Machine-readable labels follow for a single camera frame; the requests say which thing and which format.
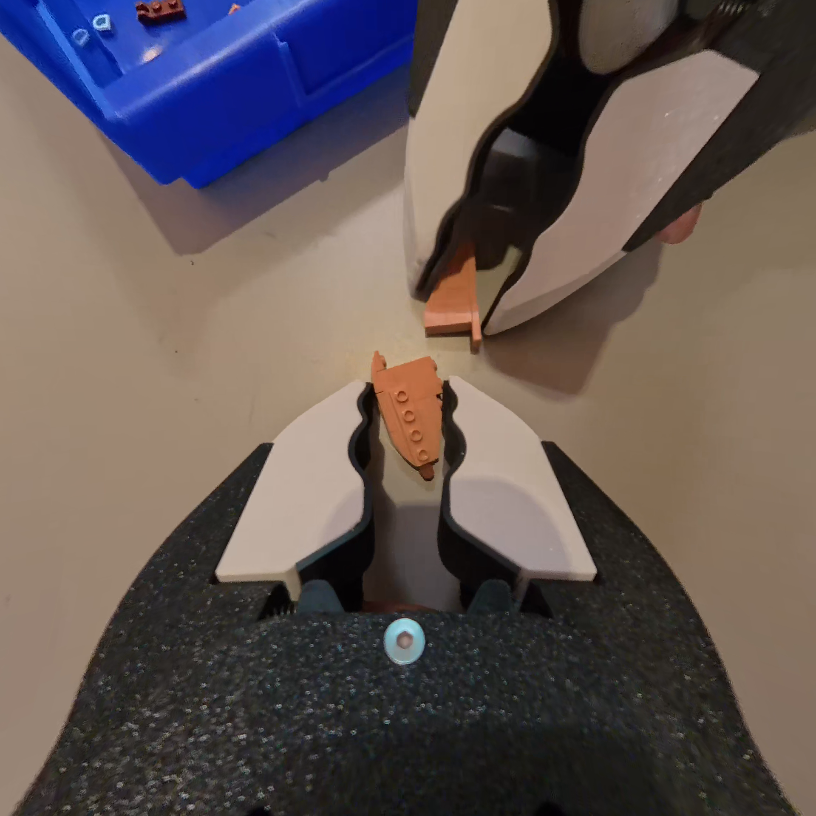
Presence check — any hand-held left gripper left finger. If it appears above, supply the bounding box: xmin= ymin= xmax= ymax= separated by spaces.
xmin=215 ymin=380 xmax=377 ymax=600

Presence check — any blue plastic bin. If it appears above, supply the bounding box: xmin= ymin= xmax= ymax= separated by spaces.
xmin=0 ymin=0 xmax=418 ymax=190

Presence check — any orange brick ship hull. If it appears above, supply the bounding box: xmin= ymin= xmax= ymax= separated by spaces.
xmin=371 ymin=351 xmax=445 ymax=482

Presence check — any person's right hand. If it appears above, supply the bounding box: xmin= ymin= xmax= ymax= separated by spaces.
xmin=658 ymin=203 xmax=703 ymax=245

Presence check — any orange brick wedge plate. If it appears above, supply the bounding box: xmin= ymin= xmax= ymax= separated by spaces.
xmin=424 ymin=241 xmax=483 ymax=353

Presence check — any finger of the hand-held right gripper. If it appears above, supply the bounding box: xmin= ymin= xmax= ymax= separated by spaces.
xmin=405 ymin=0 xmax=552 ymax=302
xmin=481 ymin=50 xmax=761 ymax=337

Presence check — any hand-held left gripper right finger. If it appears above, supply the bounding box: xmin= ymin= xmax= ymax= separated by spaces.
xmin=439 ymin=375 xmax=599 ymax=595

